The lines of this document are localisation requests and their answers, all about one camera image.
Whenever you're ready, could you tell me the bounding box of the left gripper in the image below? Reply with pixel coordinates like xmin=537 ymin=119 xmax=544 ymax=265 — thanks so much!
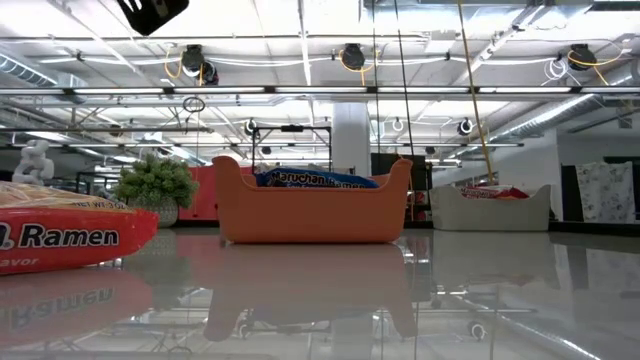
xmin=115 ymin=0 xmax=191 ymax=37

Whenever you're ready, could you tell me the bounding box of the blue yellow soy ramen pack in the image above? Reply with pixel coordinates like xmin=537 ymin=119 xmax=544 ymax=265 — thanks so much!
xmin=254 ymin=166 xmax=380 ymax=190

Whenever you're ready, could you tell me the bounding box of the orange chicken ramen pack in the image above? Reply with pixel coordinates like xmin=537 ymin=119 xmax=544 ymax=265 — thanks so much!
xmin=0 ymin=180 xmax=160 ymax=276

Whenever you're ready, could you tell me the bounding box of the red roast beef ramen pack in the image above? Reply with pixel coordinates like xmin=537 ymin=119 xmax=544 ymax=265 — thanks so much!
xmin=458 ymin=184 xmax=531 ymax=200

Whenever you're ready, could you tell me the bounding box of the green plant in patterned pot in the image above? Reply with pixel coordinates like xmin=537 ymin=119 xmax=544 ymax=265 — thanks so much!
xmin=113 ymin=152 xmax=200 ymax=229

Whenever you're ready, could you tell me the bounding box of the white figure statue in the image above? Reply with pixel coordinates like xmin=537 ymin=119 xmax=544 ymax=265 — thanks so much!
xmin=10 ymin=138 xmax=55 ymax=184

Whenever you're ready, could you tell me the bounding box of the red cabinet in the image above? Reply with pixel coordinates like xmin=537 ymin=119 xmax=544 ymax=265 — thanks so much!
xmin=177 ymin=164 xmax=256 ymax=222

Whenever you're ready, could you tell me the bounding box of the white building column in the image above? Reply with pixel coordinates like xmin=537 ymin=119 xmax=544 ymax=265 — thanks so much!
xmin=332 ymin=102 xmax=371 ymax=177

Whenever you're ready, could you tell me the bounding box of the orange plastic bin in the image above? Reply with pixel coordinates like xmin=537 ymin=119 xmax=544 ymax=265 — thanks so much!
xmin=212 ymin=154 xmax=415 ymax=245

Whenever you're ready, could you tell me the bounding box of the black background cabinet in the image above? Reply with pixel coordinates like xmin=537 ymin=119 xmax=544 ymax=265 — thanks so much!
xmin=370 ymin=152 xmax=432 ymax=222

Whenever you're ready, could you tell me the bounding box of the white plastic bin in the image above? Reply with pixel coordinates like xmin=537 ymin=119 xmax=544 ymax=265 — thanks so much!
xmin=429 ymin=183 xmax=552 ymax=232

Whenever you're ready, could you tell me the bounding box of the white floral cloth panel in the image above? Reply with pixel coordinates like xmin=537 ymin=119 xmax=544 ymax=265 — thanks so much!
xmin=574 ymin=160 xmax=637 ymax=224

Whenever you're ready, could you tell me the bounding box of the black ceiling cable reel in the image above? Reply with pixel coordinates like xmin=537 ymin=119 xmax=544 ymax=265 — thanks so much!
xmin=164 ymin=43 xmax=221 ymax=86
xmin=567 ymin=42 xmax=629 ymax=86
xmin=338 ymin=42 xmax=381 ymax=86

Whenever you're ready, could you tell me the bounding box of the silver ventilation duct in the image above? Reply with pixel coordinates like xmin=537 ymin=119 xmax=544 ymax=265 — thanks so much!
xmin=492 ymin=59 xmax=640 ymax=144
xmin=0 ymin=52 xmax=89 ymax=104

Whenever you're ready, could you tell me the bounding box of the black metal frame stand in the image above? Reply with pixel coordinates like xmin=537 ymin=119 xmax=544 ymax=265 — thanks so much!
xmin=251 ymin=124 xmax=334 ymax=174

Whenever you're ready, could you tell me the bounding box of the thin black hanging cable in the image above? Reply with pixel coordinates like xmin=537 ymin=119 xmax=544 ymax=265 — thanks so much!
xmin=371 ymin=0 xmax=381 ymax=156

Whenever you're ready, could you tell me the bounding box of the yellow hanging cable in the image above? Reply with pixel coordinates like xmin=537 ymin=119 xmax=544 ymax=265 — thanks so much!
xmin=455 ymin=0 xmax=497 ymax=187

